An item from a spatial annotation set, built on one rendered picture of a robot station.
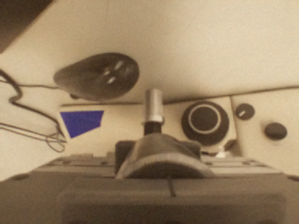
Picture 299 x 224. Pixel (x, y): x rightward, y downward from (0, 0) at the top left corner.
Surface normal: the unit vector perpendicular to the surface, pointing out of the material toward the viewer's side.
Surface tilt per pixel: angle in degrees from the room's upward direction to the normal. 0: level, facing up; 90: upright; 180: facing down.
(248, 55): 0
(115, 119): 81
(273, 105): 90
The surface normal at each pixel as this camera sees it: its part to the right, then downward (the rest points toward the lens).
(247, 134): -0.33, -0.33
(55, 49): 0.00, 0.94
